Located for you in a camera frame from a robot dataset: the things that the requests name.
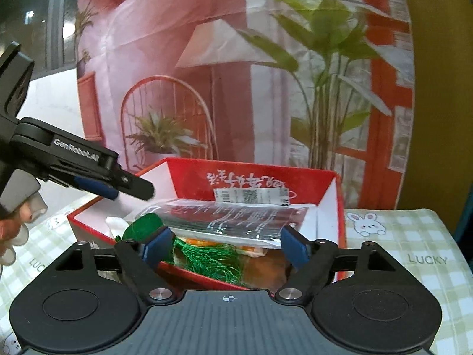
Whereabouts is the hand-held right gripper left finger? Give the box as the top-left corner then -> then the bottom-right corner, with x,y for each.
54,225 -> 175,305

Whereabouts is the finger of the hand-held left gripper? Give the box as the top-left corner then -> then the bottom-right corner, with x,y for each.
112,168 -> 156,201
72,175 -> 120,201

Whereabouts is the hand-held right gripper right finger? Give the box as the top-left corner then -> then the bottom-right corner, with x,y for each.
277,225 -> 399,305

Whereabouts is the white soft bag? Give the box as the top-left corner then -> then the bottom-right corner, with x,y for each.
104,215 -> 129,242

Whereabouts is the red strawberry print cardboard box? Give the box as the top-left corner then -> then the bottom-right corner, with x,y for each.
67,157 -> 348,293

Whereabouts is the clear packet with black contents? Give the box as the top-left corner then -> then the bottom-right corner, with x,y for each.
131,200 -> 309,251

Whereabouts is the person's left hand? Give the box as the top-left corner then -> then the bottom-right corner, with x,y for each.
0,205 -> 35,267

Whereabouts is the brown plush toy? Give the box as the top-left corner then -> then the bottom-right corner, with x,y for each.
242,249 -> 302,292

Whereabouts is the orange carrot plush toy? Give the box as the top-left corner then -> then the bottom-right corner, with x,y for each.
183,237 -> 268,259

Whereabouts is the green tassel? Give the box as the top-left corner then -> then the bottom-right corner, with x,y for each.
116,212 -> 246,289

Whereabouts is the green checkered tablecloth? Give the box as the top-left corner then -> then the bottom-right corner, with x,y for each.
0,207 -> 473,355

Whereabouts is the dark glass window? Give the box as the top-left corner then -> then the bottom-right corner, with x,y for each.
0,0 -> 84,78

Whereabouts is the wall poster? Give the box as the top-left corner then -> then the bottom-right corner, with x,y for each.
76,0 -> 414,211

